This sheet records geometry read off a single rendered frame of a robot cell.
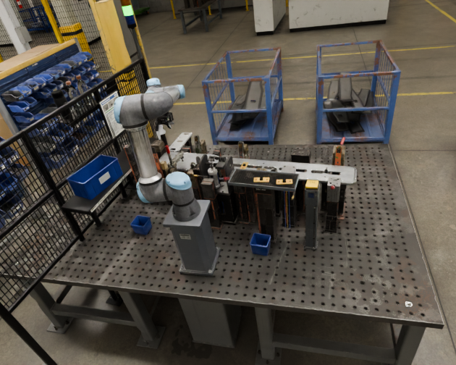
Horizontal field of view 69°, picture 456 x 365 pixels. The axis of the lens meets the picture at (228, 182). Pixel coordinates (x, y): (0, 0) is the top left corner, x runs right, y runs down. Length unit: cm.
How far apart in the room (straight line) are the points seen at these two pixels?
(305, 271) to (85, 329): 177
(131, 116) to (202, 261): 88
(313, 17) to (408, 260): 833
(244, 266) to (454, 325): 149
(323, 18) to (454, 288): 797
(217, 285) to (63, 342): 146
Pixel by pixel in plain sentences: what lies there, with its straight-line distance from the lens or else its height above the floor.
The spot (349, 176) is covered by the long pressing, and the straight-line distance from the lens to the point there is 211.
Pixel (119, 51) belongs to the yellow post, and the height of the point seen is 166.
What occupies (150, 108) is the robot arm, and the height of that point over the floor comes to 169.
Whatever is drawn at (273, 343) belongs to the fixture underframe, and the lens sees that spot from 228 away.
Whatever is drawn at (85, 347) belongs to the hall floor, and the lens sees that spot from 288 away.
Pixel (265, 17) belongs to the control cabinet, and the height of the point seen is 44.
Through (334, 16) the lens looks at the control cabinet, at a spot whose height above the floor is 30.
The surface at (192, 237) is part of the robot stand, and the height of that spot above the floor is 101.
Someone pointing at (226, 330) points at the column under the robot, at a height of 21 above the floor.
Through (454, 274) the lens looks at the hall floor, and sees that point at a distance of 308.
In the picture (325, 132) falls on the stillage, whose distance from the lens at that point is 432.
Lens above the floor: 223
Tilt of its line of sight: 36 degrees down
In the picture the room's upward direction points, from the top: 10 degrees counter-clockwise
